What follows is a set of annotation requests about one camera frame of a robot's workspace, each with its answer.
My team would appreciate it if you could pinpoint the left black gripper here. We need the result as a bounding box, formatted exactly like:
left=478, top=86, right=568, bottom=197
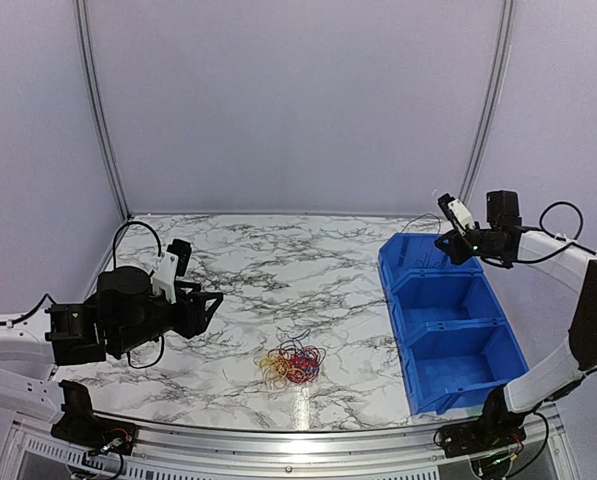
left=113, top=282, right=223, bottom=355

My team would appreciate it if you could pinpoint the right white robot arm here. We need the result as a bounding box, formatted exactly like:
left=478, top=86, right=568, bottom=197
left=435, top=190, right=597, bottom=448

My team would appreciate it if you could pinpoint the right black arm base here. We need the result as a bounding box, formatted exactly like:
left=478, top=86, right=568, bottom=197
left=433, top=386, right=527, bottom=458

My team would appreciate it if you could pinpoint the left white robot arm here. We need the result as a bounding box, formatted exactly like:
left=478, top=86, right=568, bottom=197
left=0, top=266, right=224, bottom=445

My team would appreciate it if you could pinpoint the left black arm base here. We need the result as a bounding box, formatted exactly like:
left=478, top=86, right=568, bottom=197
left=51, top=380, right=138, bottom=455

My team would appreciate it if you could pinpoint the far blue storage bin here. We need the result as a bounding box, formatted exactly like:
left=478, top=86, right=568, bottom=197
left=378, top=233, right=484, bottom=301

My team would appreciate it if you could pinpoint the blue storage bin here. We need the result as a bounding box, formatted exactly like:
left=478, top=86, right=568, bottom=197
left=378, top=233, right=484, bottom=301
left=397, top=321, right=528, bottom=415
left=387, top=273, right=505, bottom=344

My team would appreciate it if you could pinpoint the middle blue storage bin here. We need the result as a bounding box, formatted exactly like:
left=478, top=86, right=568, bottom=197
left=387, top=273, right=505, bottom=344

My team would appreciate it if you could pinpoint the near blue storage bin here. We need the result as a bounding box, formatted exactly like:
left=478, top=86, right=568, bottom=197
left=397, top=321, right=528, bottom=415

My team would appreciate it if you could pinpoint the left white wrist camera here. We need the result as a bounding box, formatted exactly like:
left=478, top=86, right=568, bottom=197
left=151, top=239, right=192, bottom=304

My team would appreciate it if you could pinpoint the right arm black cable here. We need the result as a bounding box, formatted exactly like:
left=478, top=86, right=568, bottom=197
left=480, top=200, right=587, bottom=269

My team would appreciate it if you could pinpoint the aluminium front frame rail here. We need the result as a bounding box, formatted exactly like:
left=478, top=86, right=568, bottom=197
left=7, top=409, right=569, bottom=480

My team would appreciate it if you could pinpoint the right aluminium corner post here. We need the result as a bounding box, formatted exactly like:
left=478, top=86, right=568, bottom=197
left=459, top=0, right=517, bottom=204

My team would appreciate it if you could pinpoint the aluminium corner post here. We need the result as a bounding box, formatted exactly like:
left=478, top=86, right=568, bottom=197
left=73, top=0, right=131, bottom=221
left=459, top=0, right=517, bottom=204

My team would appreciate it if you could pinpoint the left aluminium corner post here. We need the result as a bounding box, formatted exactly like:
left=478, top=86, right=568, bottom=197
left=73, top=0, right=131, bottom=221

